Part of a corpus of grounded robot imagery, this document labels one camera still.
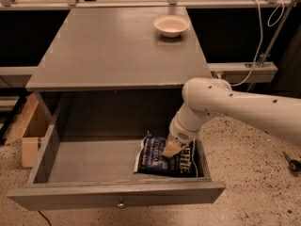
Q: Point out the grey wall rail shelf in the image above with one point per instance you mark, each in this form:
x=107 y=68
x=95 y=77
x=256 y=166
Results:
x=244 y=71

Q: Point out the grey open drawer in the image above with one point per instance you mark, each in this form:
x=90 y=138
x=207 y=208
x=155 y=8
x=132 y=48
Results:
x=86 y=163

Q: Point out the blue chip bag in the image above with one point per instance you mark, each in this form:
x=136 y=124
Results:
x=150 y=159

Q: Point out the white paper bowl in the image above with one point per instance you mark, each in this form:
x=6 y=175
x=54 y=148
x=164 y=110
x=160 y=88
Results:
x=171 y=26

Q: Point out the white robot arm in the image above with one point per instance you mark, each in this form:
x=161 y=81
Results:
x=204 y=97

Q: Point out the metal support rod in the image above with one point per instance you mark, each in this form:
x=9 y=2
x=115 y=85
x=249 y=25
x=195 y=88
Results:
x=258 y=61

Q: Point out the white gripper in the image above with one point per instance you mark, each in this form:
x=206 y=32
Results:
x=181 y=133

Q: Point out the round metal drawer knob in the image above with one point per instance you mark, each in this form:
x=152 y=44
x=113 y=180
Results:
x=121 y=204

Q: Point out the black caster wheel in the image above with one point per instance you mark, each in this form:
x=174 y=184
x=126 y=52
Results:
x=294 y=165

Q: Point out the wooden block stand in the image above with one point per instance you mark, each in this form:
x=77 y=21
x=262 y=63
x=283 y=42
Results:
x=29 y=128

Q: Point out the grey cabinet counter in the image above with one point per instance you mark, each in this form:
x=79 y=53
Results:
x=115 y=64

